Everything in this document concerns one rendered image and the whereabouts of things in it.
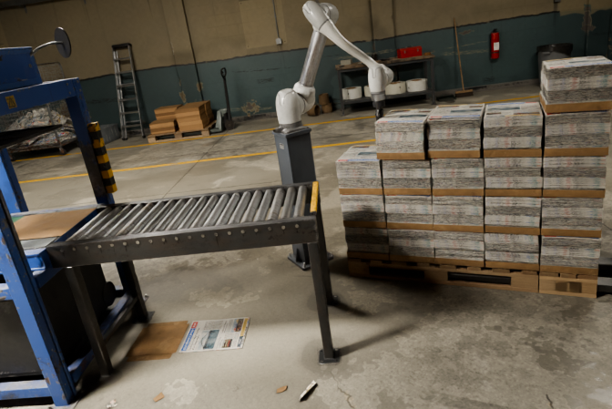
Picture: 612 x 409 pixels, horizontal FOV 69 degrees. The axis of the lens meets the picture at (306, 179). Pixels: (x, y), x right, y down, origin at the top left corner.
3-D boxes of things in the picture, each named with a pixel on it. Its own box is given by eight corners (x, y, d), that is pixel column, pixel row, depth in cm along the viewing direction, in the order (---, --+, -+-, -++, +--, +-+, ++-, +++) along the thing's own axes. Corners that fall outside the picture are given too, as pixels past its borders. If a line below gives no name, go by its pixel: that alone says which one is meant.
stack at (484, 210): (362, 249, 340) (351, 144, 314) (535, 260, 294) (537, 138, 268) (348, 276, 307) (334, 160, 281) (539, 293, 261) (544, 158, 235)
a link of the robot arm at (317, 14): (328, 16, 267) (336, 15, 279) (307, -6, 268) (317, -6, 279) (314, 33, 274) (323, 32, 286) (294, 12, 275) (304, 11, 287)
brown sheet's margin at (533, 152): (485, 139, 279) (485, 132, 278) (537, 138, 268) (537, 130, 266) (483, 157, 247) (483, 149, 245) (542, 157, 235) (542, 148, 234)
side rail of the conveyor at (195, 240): (319, 237, 216) (315, 214, 212) (318, 242, 211) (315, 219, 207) (58, 263, 228) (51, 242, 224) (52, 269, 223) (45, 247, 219)
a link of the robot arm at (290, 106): (274, 125, 303) (269, 92, 296) (286, 118, 318) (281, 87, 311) (295, 124, 295) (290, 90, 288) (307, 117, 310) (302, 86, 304)
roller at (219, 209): (230, 200, 262) (229, 192, 260) (210, 236, 218) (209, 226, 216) (222, 201, 262) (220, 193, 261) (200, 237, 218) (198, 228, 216)
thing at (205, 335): (250, 317, 277) (250, 316, 277) (242, 348, 250) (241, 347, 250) (193, 322, 281) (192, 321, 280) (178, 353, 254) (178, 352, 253)
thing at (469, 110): (437, 107, 285) (437, 105, 284) (485, 104, 272) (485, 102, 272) (426, 119, 254) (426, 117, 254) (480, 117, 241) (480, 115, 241)
